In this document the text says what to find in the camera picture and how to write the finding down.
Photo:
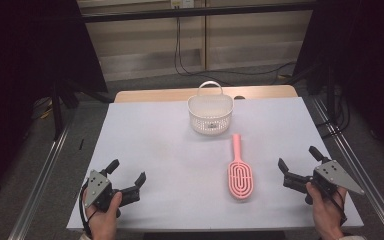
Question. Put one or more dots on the black stand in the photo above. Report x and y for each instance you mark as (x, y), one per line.
(57, 110)

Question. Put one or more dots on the black curtain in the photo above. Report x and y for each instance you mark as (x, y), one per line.
(373, 66)
(30, 66)

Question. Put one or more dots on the white table mat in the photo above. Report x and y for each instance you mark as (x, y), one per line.
(180, 173)

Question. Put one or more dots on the metal floor rail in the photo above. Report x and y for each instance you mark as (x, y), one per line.
(36, 190)
(360, 166)

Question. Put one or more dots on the pink hairbrush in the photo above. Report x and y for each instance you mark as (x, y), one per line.
(240, 178)

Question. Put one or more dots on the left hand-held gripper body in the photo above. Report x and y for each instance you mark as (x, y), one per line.
(96, 185)

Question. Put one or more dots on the black horizontal bar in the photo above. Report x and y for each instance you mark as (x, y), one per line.
(196, 12)

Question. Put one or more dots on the person's left hand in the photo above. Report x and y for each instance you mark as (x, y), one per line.
(103, 223)

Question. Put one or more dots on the white wall socket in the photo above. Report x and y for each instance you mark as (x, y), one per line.
(182, 3)

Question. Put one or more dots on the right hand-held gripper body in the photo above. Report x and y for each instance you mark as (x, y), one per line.
(335, 175)

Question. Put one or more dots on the wooden table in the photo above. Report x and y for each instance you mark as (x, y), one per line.
(153, 95)

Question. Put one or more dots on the person's right hand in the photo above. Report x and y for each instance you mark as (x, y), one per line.
(328, 216)

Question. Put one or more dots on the white plastic basket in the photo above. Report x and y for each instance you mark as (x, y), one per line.
(210, 116)

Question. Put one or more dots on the dark table grommet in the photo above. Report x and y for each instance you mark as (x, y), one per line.
(239, 97)

